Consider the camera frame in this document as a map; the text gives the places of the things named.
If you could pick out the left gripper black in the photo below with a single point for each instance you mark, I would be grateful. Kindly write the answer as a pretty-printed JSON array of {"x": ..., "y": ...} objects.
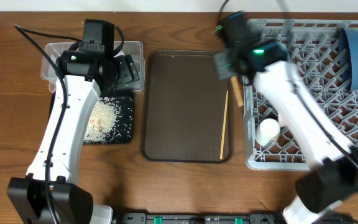
[{"x": 129, "y": 71}]

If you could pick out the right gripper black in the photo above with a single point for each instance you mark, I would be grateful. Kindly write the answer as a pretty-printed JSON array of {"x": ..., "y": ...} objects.
[{"x": 224, "y": 71}]

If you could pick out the wooden chopstick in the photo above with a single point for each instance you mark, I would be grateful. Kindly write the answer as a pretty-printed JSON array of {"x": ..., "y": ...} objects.
[
  {"x": 237, "y": 91},
  {"x": 224, "y": 127}
]

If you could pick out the white cup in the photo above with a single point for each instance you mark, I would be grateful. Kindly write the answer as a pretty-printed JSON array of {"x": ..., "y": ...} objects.
[{"x": 268, "y": 130}]

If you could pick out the dark blue bowl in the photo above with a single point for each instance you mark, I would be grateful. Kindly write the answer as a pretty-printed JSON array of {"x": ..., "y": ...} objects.
[{"x": 348, "y": 41}]

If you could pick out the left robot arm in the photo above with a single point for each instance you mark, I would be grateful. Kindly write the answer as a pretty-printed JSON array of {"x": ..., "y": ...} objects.
[{"x": 49, "y": 192}]

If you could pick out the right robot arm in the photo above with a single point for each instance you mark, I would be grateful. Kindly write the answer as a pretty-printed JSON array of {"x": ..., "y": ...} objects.
[{"x": 330, "y": 155}]

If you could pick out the black plastic tray bin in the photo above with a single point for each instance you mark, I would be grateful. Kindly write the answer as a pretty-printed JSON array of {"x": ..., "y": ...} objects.
[{"x": 123, "y": 124}]

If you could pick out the spilled white rice pile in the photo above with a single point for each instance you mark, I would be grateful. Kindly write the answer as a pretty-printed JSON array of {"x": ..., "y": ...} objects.
[{"x": 104, "y": 121}]

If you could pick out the brown serving tray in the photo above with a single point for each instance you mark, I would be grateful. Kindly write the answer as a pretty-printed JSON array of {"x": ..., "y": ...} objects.
[{"x": 184, "y": 107}]

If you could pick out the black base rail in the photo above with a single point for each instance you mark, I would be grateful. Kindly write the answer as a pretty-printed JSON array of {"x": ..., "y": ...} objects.
[{"x": 248, "y": 218}]

